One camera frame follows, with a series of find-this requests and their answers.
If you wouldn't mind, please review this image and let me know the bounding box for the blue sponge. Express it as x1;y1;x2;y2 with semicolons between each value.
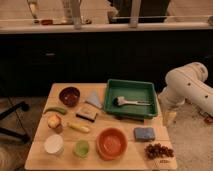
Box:
134;127;155;142

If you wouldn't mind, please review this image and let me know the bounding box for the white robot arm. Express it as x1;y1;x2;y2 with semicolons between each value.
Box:
158;62;213;126

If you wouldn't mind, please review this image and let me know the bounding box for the orange bowl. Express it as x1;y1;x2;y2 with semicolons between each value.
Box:
95;128;127;161

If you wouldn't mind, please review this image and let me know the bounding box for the dark purple bowl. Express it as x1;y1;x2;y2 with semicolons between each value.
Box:
59;87;80;107

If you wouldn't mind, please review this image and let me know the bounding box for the bunch of dark grapes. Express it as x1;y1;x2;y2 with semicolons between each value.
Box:
145;143;174;159

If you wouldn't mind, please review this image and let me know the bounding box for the green plastic tray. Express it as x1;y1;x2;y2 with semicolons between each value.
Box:
103;79;158;120

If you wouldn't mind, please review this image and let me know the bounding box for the grey folded cloth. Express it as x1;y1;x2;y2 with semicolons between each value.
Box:
85;91;102;109

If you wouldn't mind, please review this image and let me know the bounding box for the small green cup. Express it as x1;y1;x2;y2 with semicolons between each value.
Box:
73;140;90;158

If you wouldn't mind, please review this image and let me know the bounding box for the green pepper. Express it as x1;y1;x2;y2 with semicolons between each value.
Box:
44;107;67;115

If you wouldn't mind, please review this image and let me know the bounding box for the yellow red fruit toy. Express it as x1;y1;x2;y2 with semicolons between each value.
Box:
47;115;63;133

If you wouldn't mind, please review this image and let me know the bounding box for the white cup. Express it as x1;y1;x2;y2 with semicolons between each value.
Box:
44;134;64;155

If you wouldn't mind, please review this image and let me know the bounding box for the black chair base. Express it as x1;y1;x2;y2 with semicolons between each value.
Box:
0;100;31;144

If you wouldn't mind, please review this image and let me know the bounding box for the small red dish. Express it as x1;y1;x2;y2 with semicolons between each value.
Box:
41;19;53;25

